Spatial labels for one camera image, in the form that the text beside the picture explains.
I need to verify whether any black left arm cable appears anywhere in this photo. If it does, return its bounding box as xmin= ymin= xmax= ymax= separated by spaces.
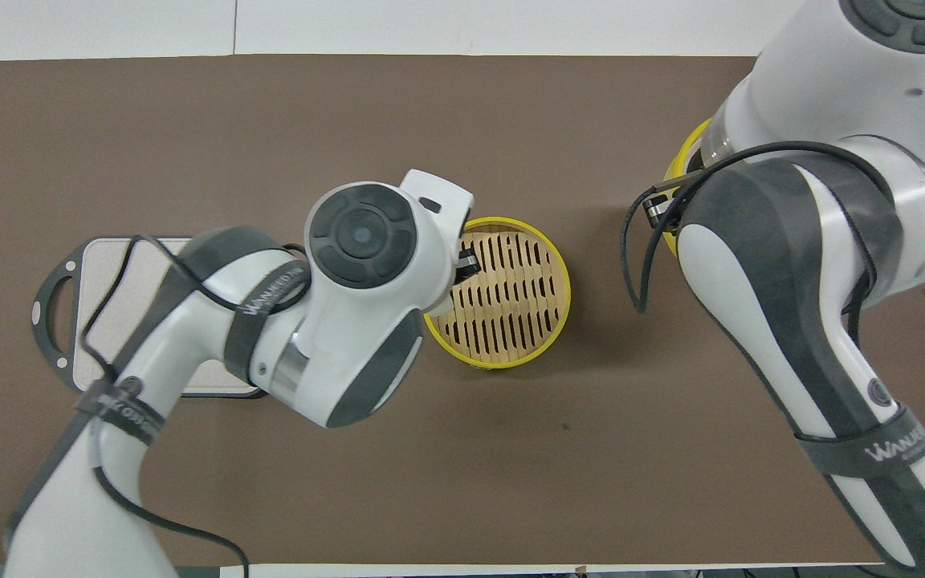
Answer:
xmin=77 ymin=233 xmax=311 ymax=578

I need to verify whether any yellow bamboo steamer basket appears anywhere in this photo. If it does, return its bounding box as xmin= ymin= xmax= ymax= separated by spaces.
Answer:
xmin=422 ymin=215 xmax=572 ymax=370

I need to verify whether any brown table mat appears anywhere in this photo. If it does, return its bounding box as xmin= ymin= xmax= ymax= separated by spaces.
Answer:
xmin=0 ymin=54 xmax=925 ymax=567

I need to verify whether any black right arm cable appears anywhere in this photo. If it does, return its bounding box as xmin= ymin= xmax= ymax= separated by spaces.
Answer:
xmin=621 ymin=141 xmax=897 ymax=346

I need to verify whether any grey cutting board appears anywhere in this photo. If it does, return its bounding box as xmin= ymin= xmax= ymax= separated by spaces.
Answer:
xmin=31 ymin=235 xmax=271 ymax=400

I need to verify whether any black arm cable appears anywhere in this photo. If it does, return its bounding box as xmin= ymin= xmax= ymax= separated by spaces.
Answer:
xmin=77 ymin=233 xmax=311 ymax=578
xmin=621 ymin=141 xmax=897 ymax=346

